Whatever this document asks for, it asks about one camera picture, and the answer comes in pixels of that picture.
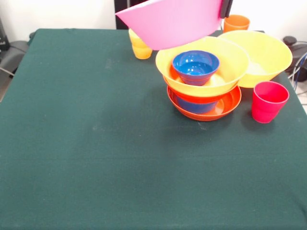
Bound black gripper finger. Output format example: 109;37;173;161
220;0;234;19

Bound large orange plastic bowl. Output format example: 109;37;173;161
217;30;293;88
155;35;250;97

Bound large pink plastic bowl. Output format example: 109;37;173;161
115;0;225;51

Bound dark blue plastic bowl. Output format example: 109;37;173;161
172;50;220;86

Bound red plastic bowl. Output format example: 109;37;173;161
167;85;242;122
163;75;240;104

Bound light blue translucent bowl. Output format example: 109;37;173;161
176;95;219;115

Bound orange plastic cup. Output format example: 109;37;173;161
224;14;251;34

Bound black chair base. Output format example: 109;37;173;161
282;35;307;72
0;32;35;75

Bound yellow plastic cup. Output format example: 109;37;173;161
128;28;154;60

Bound crimson plastic cup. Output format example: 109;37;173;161
251;80;290;124

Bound dark green tablecloth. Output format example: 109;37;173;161
0;28;307;230

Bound tangle of floor cables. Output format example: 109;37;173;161
287;51;307;83

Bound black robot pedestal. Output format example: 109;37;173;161
114;0;154;30

